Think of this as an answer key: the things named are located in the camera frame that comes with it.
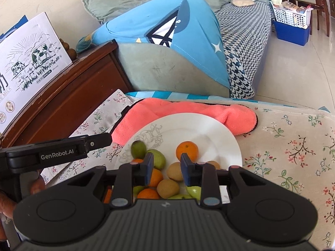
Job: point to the grey-green pillow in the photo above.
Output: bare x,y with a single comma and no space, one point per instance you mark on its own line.
117,2

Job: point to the blue plastic bin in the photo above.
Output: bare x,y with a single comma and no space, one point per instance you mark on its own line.
290,35

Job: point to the white floral plate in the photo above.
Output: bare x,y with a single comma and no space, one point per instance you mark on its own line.
199,130

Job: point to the floral tablecloth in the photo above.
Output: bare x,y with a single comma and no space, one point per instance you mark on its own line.
288,149

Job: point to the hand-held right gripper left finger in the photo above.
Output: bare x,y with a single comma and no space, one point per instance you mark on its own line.
149,166

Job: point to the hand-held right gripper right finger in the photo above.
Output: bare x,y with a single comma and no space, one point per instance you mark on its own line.
185,170

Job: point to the small orange tangerine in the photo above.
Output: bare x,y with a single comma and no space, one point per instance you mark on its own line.
107,196

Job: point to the wooden headboard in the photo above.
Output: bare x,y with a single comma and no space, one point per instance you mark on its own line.
65,89

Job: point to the person's left hand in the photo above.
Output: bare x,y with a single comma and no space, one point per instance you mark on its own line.
38,185

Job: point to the wooden chair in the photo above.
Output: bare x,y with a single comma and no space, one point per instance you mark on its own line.
320,5

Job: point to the brown round ornament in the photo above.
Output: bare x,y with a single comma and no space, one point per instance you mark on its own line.
69,51

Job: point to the beige pouch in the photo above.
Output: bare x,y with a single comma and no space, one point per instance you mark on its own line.
243,2

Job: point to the green jujube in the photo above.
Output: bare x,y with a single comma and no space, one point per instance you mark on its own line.
138,148
195,191
138,189
157,159

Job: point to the white printed carton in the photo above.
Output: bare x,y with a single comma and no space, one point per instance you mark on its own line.
26,70

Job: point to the round green citrus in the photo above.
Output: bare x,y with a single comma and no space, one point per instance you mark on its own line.
180,197

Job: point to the brown round fruit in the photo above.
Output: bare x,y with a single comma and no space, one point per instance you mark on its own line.
213,165
167,188
174,171

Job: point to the white plastic basket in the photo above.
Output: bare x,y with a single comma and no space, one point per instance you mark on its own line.
288,18

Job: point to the pink towel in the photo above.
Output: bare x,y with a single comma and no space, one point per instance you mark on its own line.
183,108

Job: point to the checked sofa cover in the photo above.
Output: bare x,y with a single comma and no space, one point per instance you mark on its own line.
246,36

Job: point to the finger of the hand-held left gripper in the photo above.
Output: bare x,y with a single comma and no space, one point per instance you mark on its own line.
100,141

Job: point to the blue printed blanket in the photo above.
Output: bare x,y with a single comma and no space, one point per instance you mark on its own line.
130,26

